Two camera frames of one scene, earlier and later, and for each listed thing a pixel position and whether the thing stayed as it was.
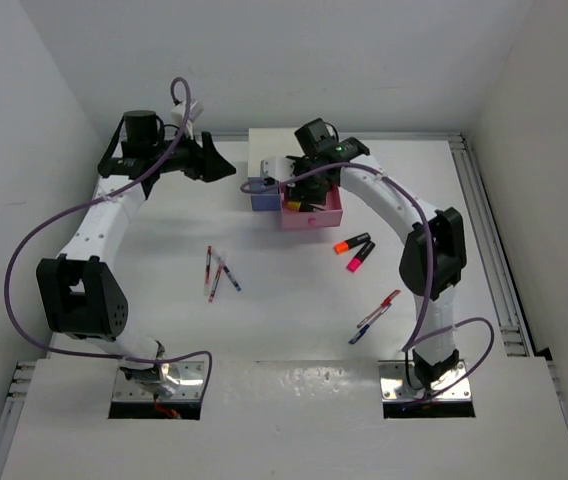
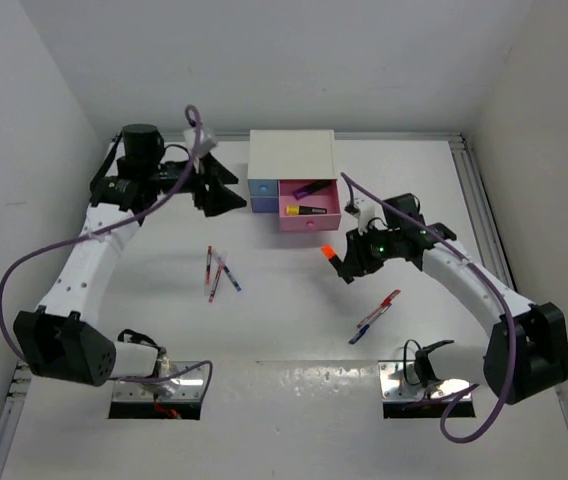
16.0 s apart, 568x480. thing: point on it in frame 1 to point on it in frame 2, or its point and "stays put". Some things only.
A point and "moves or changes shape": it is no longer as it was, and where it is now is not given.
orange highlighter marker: [344, 246] moves or changes shape
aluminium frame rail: [515, 335] stays put
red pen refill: [208, 263] stays put
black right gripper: [296, 191] to [357, 259]
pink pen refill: [216, 281] stays put
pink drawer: [331, 216] stays put
